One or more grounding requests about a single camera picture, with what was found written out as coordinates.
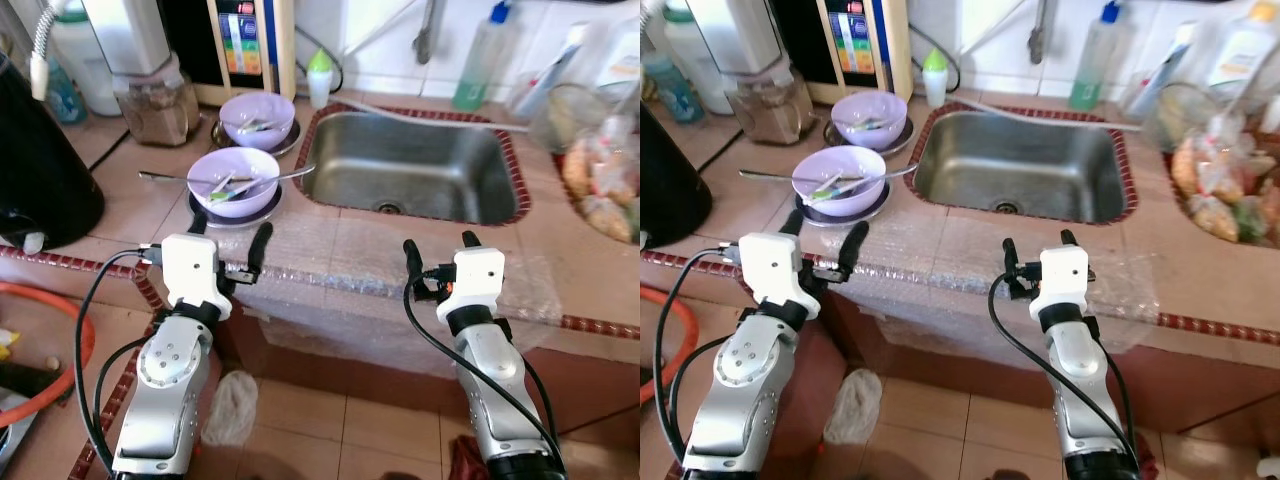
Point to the round steel plate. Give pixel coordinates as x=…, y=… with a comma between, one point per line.
x=222, y=140
x=262, y=219
x=832, y=140
x=870, y=217

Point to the purple plastic bowl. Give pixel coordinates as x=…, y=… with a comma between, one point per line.
x=258, y=140
x=840, y=207
x=870, y=140
x=235, y=207

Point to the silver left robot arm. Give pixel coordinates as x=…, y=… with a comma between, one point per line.
x=165, y=400
x=745, y=400

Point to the black round kitchen appliance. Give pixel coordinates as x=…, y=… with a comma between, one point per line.
x=670, y=190
x=40, y=170

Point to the clear bubble wrap sheet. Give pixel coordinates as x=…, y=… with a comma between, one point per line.
x=940, y=285
x=340, y=290

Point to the stainless steel sink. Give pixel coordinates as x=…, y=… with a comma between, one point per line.
x=420, y=170
x=1030, y=165

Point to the white blender with glass jar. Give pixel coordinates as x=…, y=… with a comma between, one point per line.
x=770, y=110
x=155, y=110

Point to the thin white counter pipe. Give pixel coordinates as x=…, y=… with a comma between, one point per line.
x=1050, y=115
x=440, y=116

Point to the plastic bag of food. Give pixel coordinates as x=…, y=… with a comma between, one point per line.
x=1220, y=190
x=600, y=180

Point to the orange plastic basin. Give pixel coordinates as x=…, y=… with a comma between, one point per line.
x=693, y=335
x=40, y=290

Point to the clear plastic container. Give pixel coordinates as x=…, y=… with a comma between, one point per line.
x=565, y=120
x=1180, y=120

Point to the green soap bottle blue cap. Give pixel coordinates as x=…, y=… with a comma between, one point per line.
x=475, y=80
x=1090, y=80

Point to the small teal bottle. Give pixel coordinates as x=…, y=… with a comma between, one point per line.
x=65, y=100
x=675, y=95

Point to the small white bottle green cap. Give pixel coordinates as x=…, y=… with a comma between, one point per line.
x=320, y=85
x=935, y=85

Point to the beige water ionizer with panel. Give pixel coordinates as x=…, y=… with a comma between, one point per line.
x=240, y=50
x=855, y=45

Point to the white toothpaste tube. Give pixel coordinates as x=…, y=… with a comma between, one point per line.
x=1160, y=75
x=550, y=75

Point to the white plastic jug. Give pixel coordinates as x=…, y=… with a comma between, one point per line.
x=85, y=70
x=690, y=50

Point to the white bottle yellow liquid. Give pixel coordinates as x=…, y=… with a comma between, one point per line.
x=1240, y=55
x=620, y=60

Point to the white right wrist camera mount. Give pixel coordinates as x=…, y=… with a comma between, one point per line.
x=1062, y=278
x=475, y=280

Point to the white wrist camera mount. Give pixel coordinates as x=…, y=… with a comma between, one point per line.
x=1062, y=278
x=190, y=270
x=475, y=280
x=775, y=270

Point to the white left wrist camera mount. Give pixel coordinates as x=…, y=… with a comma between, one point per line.
x=775, y=270
x=190, y=270

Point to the metal wall faucet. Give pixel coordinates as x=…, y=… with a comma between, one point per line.
x=1040, y=45
x=425, y=45

